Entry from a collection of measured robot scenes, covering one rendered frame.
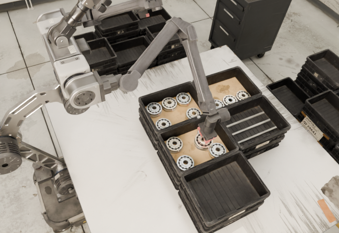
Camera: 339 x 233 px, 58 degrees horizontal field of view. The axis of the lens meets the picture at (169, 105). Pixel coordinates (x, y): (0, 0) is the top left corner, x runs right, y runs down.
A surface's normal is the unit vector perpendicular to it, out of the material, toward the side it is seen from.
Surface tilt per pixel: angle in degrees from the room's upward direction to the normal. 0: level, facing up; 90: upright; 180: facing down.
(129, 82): 44
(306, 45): 0
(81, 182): 0
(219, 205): 0
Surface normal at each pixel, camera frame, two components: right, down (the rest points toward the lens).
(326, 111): 0.07, -0.63
